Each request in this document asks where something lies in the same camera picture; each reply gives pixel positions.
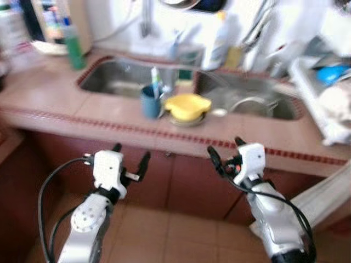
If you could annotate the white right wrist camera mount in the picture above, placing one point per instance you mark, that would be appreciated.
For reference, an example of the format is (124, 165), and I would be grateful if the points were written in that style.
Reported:
(251, 159)

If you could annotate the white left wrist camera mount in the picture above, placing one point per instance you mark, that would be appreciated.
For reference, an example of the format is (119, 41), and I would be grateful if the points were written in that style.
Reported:
(107, 170)

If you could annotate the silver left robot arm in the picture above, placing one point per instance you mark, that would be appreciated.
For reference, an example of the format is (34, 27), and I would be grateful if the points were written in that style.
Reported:
(82, 224)

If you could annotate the shiny steel bowl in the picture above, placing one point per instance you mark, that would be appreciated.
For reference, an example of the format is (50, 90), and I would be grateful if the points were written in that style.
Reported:
(186, 124)

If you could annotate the cream water ionizer appliance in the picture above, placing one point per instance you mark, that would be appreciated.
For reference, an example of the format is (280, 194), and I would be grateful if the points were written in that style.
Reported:
(77, 22)

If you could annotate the clear plastic container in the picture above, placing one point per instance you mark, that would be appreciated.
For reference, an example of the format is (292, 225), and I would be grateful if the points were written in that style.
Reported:
(12, 33)

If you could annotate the teal plastic cup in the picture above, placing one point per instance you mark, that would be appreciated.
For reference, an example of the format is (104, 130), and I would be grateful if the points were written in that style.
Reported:
(149, 104)

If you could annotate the chrome pull-out faucet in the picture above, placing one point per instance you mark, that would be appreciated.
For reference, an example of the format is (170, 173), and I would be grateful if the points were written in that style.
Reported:
(258, 33)

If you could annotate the steel colander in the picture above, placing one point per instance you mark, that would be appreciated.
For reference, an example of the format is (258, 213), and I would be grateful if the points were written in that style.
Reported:
(252, 105)

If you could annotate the white crockery in rack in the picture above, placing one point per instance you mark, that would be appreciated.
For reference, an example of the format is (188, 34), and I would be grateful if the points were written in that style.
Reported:
(335, 104)

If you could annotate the green liquid bottle blue cap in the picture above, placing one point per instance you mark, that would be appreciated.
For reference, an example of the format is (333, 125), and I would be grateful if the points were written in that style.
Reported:
(74, 52)

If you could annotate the white spoon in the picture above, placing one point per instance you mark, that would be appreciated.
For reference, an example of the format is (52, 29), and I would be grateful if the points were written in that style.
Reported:
(219, 113)

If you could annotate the hanging dark pan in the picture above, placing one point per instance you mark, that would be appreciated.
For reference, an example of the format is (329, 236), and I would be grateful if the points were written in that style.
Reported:
(211, 5)

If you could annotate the hanging steel wok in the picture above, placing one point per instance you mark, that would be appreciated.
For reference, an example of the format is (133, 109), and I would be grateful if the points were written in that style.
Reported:
(175, 3)

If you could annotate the brown base cabinet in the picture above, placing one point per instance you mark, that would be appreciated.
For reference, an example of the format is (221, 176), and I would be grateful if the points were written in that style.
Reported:
(181, 186)

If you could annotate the steel sink basin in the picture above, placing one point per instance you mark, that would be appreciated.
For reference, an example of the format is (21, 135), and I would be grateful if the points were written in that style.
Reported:
(118, 76)
(241, 87)

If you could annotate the blue bowl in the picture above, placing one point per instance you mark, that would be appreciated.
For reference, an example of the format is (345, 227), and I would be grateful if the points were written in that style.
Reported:
(332, 74)

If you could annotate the white detergent bottle yellow cap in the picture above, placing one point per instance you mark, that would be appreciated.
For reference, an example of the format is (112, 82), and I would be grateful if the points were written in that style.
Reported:
(218, 44)

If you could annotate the white ribbed board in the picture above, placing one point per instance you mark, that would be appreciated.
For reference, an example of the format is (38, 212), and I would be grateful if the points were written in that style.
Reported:
(318, 197)

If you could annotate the plain yellow sponge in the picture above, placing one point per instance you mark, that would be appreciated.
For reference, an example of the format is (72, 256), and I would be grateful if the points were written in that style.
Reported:
(235, 57)

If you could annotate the white plate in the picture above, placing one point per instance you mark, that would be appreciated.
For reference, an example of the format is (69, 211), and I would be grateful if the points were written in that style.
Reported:
(49, 49)

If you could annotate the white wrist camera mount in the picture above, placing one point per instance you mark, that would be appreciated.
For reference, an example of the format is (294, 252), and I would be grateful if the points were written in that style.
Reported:
(251, 159)
(107, 170)

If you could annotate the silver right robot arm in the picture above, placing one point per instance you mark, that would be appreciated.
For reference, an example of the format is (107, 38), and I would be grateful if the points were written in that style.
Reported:
(274, 219)

